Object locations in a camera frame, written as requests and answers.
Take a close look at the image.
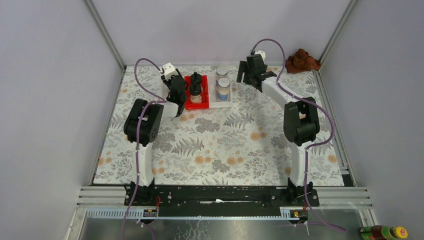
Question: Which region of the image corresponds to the black-cap jar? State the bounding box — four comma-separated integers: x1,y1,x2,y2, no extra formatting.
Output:
190,71,203,86
189,83,203,104

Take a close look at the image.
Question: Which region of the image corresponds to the blue-label shaker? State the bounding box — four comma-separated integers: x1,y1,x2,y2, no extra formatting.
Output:
215,66,229,82
216,78,231,102

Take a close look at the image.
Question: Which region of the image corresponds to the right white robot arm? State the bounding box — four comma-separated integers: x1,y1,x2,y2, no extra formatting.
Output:
236,51,320,206

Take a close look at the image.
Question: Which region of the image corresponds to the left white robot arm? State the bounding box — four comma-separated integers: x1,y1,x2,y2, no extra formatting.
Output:
123,64,188,206

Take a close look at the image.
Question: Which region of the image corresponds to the left clear plastic bin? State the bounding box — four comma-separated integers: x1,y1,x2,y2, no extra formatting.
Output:
160,76,171,101

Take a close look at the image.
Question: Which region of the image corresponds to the clear plastic bin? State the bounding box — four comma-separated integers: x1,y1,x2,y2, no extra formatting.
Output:
160,76,171,101
208,80,232,109

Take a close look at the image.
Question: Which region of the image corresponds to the red plastic bin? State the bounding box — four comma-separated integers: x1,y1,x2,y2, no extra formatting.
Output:
183,75,210,110

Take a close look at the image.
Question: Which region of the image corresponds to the right clear plastic bin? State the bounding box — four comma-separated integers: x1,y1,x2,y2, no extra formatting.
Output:
208,80,232,109

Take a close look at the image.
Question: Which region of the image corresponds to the brown crumpled cloth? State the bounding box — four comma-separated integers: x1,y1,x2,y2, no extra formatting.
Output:
285,48,322,74

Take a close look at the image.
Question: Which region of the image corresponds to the floral table mat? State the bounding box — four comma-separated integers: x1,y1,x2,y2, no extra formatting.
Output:
93,65,345,187

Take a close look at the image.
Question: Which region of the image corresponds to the green yellow-cap bottle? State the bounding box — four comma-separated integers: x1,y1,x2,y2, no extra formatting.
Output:
358,225,409,240

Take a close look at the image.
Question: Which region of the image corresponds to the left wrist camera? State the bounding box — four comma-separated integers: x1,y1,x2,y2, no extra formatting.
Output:
160,62,178,81

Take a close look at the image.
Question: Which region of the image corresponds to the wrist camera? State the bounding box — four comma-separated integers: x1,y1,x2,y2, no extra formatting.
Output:
250,50,266,62
160,62,178,81

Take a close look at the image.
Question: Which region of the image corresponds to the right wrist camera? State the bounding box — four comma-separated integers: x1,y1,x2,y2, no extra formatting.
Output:
250,50,266,62

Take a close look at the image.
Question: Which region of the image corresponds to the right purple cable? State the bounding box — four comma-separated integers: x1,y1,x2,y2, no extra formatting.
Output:
250,38,348,233

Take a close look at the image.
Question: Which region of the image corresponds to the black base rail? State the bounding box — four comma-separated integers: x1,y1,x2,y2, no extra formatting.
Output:
123,182,320,218

